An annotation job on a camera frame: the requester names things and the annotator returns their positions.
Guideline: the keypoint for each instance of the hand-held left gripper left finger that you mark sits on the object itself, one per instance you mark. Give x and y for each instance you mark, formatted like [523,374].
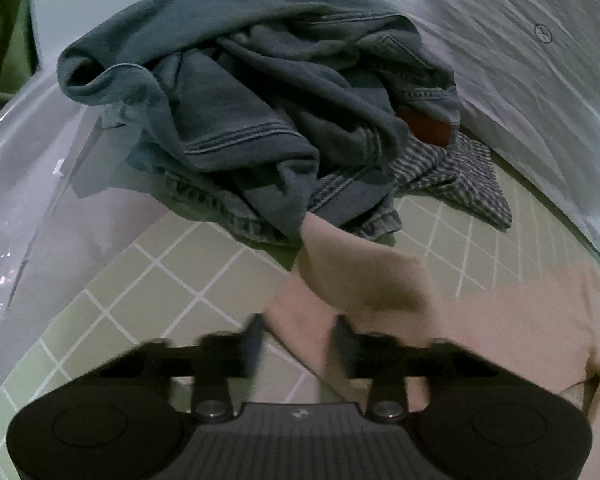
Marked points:
[252,347]

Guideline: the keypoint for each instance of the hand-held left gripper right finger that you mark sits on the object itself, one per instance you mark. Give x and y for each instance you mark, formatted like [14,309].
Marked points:
[341,347]

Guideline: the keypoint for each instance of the cream hoodie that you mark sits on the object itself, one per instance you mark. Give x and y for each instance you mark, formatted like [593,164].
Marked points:
[479,320]

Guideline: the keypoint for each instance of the green checked bed sheet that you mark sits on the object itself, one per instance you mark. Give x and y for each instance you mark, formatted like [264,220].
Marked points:
[130,310]

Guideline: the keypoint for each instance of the blue checked shirt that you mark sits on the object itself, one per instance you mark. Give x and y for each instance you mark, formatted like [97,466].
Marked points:
[469,180]

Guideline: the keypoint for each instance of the clear plastic bag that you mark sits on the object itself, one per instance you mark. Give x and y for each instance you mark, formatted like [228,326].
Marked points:
[20,210]

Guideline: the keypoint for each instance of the light blue printed duvet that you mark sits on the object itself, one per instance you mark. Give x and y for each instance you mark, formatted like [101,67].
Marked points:
[529,110]

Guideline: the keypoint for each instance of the white board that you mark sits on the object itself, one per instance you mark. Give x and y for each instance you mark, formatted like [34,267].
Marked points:
[80,0]

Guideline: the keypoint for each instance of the green curtain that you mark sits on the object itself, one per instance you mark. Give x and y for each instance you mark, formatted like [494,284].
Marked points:
[5,35]

